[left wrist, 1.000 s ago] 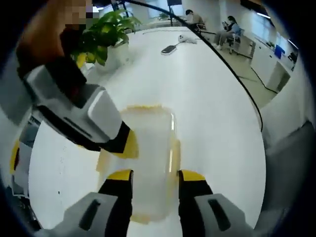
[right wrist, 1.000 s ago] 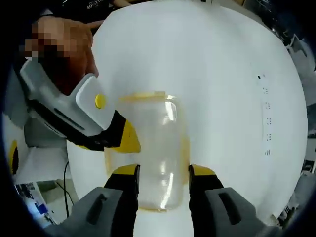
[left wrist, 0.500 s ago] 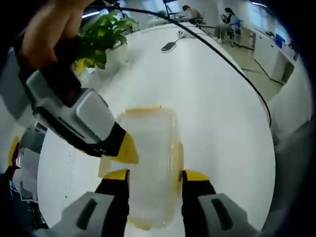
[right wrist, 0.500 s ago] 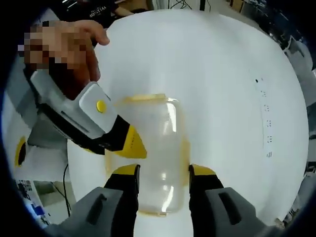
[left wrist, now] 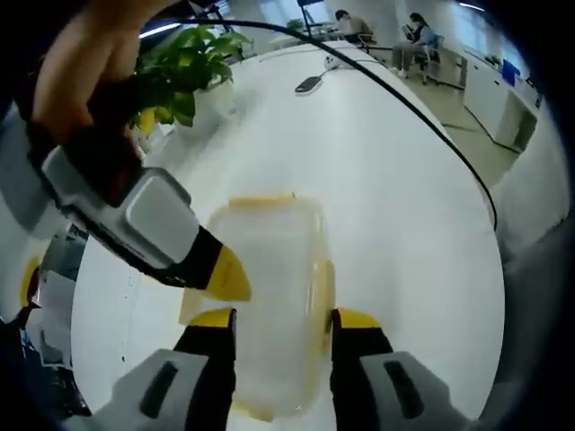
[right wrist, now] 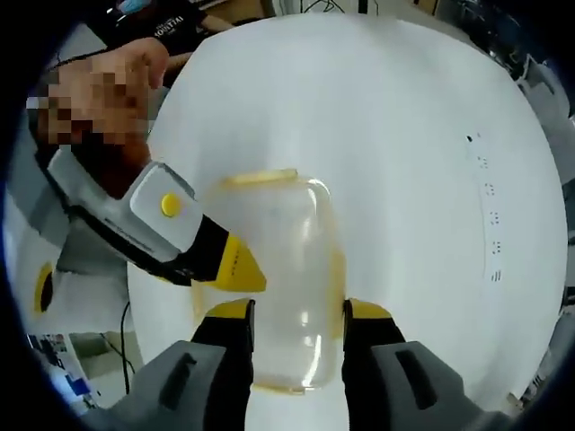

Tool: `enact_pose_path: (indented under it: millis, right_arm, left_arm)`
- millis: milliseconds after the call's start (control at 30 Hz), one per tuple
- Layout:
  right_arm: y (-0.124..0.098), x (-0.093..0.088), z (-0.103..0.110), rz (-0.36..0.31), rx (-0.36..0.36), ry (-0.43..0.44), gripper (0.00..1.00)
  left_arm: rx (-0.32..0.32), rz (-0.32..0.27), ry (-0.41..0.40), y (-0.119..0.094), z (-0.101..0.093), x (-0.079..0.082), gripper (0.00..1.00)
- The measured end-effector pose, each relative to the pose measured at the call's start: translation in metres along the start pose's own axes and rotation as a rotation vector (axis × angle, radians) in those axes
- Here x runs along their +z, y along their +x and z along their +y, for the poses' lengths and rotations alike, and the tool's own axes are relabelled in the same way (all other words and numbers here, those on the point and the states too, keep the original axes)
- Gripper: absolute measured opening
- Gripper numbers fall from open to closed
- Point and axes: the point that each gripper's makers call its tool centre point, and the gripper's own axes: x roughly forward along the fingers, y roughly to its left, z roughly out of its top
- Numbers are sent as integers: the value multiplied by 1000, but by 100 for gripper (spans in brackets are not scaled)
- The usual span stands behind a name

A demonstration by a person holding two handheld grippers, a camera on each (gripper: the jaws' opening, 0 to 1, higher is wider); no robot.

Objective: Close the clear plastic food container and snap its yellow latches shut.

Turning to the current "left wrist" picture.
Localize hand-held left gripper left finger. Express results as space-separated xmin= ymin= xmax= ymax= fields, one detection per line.
xmin=89 ymin=307 xmax=238 ymax=431

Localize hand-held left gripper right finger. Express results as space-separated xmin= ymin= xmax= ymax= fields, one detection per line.
xmin=330 ymin=306 xmax=454 ymax=431

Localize clear plastic buckle container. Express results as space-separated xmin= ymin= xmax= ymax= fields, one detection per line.
xmin=181 ymin=197 xmax=333 ymax=421

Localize person's right hand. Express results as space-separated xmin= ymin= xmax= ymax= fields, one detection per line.
xmin=33 ymin=7 xmax=141 ymax=136

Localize potted green plant white pot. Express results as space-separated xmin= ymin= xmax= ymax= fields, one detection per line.
xmin=129 ymin=24 xmax=256 ymax=137

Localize black phone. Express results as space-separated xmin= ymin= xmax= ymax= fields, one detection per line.
xmin=294 ymin=75 xmax=326 ymax=95

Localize black stand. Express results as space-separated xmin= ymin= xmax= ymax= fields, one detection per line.
xmin=296 ymin=0 xmax=336 ymax=42

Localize white low cabinets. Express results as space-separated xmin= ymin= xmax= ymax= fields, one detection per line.
xmin=462 ymin=48 xmax=540 ymax=154

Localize office chair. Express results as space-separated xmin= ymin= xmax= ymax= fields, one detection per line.
xmin=415 ymin=38 xmax=446 ymax=86

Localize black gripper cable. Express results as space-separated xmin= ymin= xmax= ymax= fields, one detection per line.
xmin=177 ymin=15 xmax=499 ymax=233

